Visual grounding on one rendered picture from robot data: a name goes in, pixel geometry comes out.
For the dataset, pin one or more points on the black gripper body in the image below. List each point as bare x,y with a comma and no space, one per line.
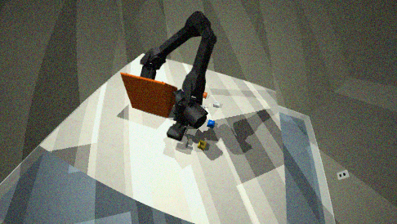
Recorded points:
177,132

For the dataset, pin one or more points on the blue block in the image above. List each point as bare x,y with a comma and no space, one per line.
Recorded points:
210,123

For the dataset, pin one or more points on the olive yellow block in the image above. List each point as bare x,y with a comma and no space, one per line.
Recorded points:
202,144

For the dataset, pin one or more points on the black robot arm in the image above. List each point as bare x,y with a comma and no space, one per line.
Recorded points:
195,81

